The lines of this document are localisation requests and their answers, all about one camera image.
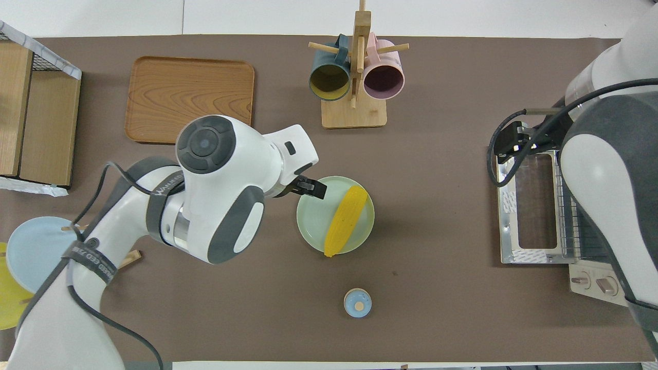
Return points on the dark blue mug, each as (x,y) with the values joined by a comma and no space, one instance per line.
(329,82)

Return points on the white checkered cloth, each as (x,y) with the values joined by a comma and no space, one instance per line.
(51,61)

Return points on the yellow corn cob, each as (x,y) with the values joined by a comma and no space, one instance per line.
(347,218)

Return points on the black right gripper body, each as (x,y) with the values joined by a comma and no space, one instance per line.
(552,131)

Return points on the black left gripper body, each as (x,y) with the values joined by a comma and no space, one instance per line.
(288,187)

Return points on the wooden mug rack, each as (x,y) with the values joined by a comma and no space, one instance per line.
(354,115)

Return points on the yellow plate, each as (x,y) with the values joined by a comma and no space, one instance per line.
(7,308)

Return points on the light blue plate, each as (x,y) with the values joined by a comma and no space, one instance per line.
(31,252)

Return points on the white toaster oven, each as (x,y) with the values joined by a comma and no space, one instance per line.
(591,282)

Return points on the brown wooden tray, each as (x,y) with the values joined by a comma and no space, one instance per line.
(190,92)

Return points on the pale green plate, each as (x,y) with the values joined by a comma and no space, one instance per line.
(313,221)

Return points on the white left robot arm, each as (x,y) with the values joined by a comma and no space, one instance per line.
(221,169)

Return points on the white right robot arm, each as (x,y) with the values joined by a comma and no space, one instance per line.
(606,169)

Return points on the small blue bell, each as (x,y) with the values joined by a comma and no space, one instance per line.
(357,303)

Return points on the pink mug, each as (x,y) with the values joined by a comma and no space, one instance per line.
(384,82)

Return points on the wooden plate rack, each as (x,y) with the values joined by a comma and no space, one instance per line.
(131,257)

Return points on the brown table mat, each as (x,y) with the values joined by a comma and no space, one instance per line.
(437,231)

